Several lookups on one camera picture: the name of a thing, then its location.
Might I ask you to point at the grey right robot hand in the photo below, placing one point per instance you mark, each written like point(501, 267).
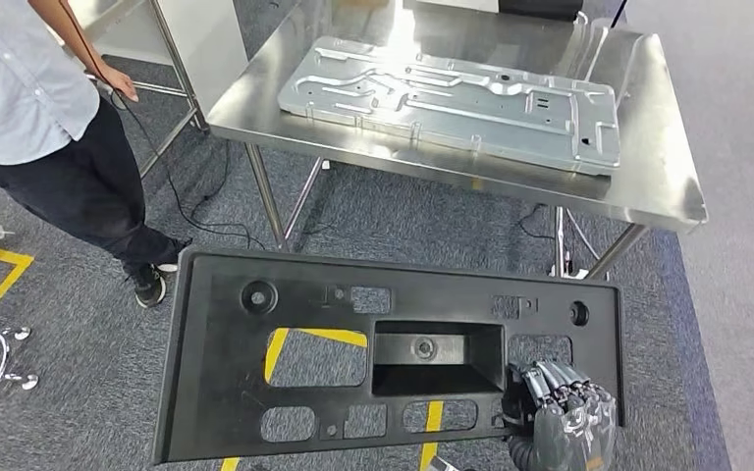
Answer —
point(572, 435)

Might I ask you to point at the person's hand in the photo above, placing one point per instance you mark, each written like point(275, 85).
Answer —
point(117, 81)

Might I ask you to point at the black plastic plate part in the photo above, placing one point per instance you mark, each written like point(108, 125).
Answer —
point(221, 390)

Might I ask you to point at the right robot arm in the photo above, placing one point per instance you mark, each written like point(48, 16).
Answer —
point(523, 455)

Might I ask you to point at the person's forearm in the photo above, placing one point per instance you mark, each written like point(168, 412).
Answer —
point(58, 26)

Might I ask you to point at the stainless steel workbench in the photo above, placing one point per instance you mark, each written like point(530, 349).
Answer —
point(253, 110)

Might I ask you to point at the person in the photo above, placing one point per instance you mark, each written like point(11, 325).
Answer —
point(26, 97)

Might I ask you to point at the white cabinet panel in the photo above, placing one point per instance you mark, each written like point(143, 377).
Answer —
point(208, 45)

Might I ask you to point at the white power strip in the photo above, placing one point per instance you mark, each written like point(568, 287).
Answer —
point(569, 274)

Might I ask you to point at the yellow floor tape square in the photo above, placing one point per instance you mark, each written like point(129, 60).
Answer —
point(276, 354)

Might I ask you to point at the black round stool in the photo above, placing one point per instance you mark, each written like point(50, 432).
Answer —
point(29, 381)

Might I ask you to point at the stamped silver metal panel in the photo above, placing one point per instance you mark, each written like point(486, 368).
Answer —
point(448, 110)

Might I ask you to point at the flat white box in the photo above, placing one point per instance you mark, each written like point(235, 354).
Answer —
point(455, 5)

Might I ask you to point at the thin black pole stand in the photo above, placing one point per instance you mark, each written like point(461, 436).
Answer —
point(619, 13)

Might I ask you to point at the dark metal frame legs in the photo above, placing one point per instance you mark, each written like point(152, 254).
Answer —
point(175, 65)

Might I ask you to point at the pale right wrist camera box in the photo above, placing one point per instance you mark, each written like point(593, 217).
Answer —
point(442, 465)

